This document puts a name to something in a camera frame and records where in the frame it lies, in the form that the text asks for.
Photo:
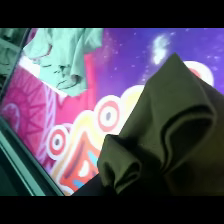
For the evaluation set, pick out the pale grey garment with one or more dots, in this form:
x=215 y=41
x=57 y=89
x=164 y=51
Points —
x=66 y=56

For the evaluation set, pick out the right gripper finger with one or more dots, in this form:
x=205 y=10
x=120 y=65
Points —
x=91 y=188

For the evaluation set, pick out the brown garment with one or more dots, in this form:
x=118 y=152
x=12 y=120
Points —
x=180 y=133

